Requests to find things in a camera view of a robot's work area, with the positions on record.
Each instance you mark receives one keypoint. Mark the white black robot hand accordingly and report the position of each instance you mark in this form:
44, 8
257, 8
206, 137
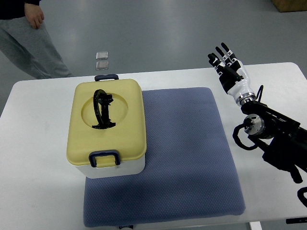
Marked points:
232, 75

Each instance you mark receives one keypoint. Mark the bystander bare hand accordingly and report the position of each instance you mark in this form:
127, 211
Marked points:
34, 15

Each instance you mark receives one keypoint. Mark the yellow storage box lid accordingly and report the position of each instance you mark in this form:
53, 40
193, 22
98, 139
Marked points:
126, 110

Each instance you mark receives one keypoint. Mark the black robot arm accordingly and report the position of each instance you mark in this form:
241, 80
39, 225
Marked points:
282, 139

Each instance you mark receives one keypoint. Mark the white storage box base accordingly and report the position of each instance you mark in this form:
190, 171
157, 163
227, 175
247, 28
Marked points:
119, 169

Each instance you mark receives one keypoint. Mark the grey bystander trousers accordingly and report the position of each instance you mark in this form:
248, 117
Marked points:
31, 50

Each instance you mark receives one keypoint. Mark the upper clear floor tile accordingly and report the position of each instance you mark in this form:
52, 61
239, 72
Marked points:
101, 55

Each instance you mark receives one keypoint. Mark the clear floor tile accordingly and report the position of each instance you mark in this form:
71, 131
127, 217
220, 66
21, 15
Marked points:
102, 65
101, 55

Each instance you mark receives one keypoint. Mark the lower clear floor tile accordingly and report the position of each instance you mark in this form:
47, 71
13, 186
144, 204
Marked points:
102, 65

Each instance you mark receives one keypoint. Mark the blue grey foam mat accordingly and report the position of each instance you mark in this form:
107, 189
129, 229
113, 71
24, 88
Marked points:
189, 170

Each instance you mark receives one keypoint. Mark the blue rear latch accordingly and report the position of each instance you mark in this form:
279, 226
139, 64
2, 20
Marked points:
106, 77

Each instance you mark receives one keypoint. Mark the blue latch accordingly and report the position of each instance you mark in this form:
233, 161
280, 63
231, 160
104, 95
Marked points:
106, 77
103, 158

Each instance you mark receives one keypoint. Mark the blue front latch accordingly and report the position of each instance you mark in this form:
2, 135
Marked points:
103, 158

